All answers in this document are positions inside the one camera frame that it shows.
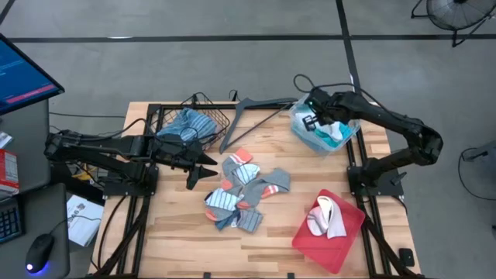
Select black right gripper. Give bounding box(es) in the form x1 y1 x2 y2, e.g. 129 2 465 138
302 88 340 133

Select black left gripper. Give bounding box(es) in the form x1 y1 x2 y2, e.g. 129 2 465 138
149 134 219 191

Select teal cloth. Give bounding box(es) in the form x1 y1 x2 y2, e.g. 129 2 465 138
313 122 356 150

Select white sock blue stripes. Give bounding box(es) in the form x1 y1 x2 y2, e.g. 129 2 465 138
232 163 261 186
204 188 244 212

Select grey sock orange cuff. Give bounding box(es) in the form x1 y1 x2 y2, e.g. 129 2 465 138
221 147 254 179

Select blue striped button shirt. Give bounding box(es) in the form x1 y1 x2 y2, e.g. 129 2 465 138
157 107 218 143

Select grey sock orange toe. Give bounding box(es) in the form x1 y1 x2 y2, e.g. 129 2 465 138
204 207 238 222

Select dark blue sock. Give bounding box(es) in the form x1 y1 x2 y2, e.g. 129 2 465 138
214 214 240 232

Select grey sock orange striped band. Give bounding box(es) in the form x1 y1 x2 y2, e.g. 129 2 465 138
236 167 291 211

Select grey sock purple stripes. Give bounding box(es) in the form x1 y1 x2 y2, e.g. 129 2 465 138
235 208 265 234

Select blue cloth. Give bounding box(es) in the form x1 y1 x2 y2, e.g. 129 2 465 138
292 122 330 155

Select clear plastic bin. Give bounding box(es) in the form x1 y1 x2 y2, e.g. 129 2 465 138
288 92 362 157

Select dark grey clothes hanger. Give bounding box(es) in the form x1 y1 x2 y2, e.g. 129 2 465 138
219 88 299 155

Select white printed paper sheet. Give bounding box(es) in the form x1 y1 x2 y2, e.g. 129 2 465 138
66 194 105 248

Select red translucent plastic tray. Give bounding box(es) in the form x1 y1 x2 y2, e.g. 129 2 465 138
291 188 367 275

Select small black clamp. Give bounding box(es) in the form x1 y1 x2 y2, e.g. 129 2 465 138
398 247 415 267

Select grey metal stand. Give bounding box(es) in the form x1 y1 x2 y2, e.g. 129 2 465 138
460 139 496 164

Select grey desk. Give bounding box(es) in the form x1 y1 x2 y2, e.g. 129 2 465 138
0 98 71 279

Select black computer mouse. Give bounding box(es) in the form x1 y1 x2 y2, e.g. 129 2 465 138
25 232 56 274

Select black floor fan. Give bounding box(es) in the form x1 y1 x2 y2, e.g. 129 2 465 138
410 0 496 48

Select red white cardboard box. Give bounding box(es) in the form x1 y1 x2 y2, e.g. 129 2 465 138
0 148 20 196

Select small white card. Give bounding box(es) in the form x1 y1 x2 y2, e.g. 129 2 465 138
0 130 14 150

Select black keyboard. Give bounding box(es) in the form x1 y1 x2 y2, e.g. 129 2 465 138
0 196 26 245

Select computer monitor blue screen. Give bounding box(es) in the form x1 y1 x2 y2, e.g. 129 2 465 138
0 33 66 116

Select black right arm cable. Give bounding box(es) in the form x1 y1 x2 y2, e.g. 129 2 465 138
293 73 385 109

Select black wire basket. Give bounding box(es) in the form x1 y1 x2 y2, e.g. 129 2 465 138
156 91 230 156

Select black aluminium table frame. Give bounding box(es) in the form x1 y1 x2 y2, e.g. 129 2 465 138
91 102 424 279

